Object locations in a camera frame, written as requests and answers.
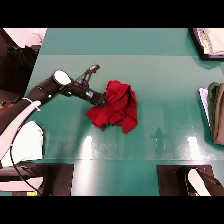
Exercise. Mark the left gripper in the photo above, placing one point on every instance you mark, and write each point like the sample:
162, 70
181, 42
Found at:
94, 97

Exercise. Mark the white garment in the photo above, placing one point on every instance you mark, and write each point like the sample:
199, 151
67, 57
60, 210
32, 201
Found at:
204, 100

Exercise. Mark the olive green garment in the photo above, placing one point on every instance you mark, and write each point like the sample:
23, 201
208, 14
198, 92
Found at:
217, 111

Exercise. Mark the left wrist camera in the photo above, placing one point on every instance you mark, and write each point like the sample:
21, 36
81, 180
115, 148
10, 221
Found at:
89, 73

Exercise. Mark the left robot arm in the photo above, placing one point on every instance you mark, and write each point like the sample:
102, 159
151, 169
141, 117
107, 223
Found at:
40, 93

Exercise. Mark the red garment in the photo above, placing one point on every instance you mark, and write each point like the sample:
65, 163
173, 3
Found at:
116, 105

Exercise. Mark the beige garment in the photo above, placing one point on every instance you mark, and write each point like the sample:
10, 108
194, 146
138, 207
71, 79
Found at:
213, 40

